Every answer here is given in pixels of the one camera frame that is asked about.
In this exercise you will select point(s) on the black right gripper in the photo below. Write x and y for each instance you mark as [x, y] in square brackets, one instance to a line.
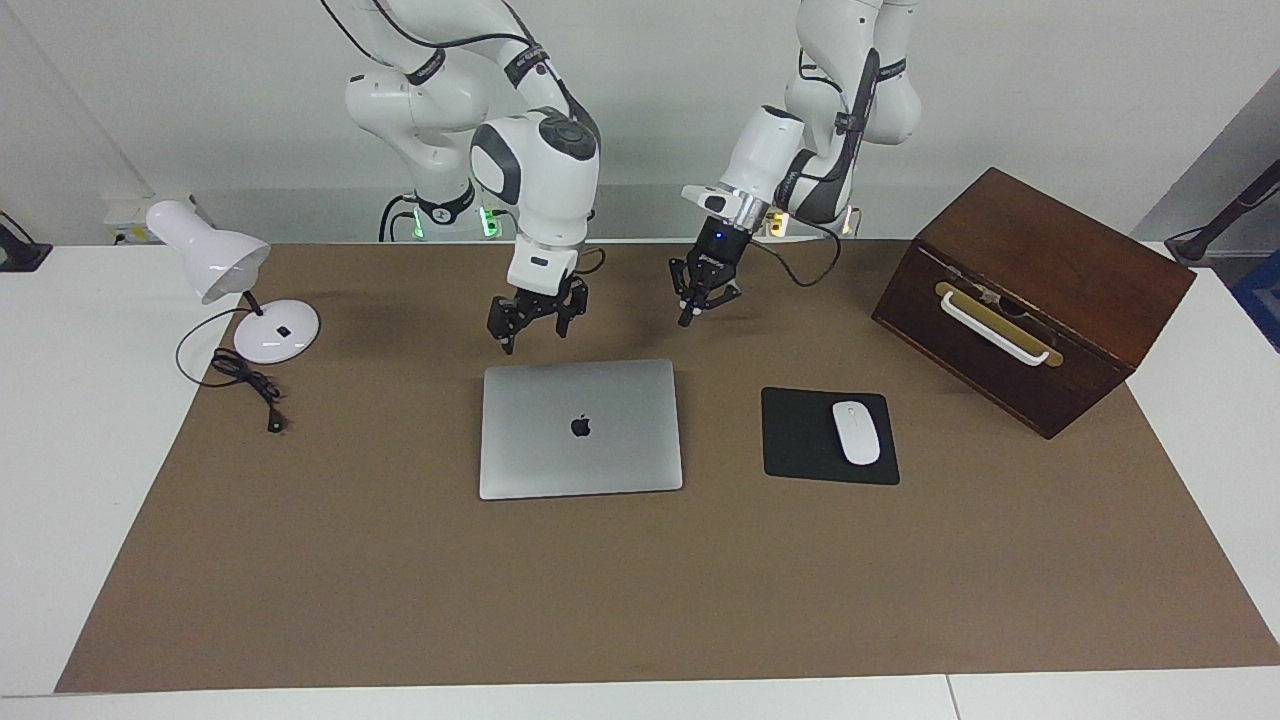
[545, 297]

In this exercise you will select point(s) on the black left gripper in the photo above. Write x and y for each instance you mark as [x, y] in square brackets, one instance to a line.
[718, 250]

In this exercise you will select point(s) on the silver laptop with apple logo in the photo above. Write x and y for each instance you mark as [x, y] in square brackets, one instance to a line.
[540, 450]

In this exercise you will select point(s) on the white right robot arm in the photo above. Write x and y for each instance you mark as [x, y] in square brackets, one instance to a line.
[540, 170]

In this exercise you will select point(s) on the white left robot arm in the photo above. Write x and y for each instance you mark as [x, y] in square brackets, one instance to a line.
[850, 60]

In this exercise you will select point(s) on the black mouse pad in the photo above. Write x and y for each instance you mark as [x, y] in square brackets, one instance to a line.
[800, 440]

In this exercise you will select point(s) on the white computer mouse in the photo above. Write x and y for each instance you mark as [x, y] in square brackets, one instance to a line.
[856, 435]

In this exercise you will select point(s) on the white desk lamp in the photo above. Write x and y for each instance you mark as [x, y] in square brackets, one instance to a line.
[280, 335]

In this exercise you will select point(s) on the large brown table mat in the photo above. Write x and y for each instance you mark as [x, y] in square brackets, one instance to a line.
[640, 580]

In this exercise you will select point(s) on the dark wooden box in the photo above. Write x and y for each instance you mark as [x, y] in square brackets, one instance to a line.
[1050, 250]

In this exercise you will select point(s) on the white power strip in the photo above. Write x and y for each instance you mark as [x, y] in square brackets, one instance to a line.
[130, 215]

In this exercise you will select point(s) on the black tripod leg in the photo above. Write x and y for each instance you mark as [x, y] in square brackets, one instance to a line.
[1225, 215]

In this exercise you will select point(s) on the blue box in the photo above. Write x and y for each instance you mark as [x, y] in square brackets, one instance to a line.
[1262, 300]

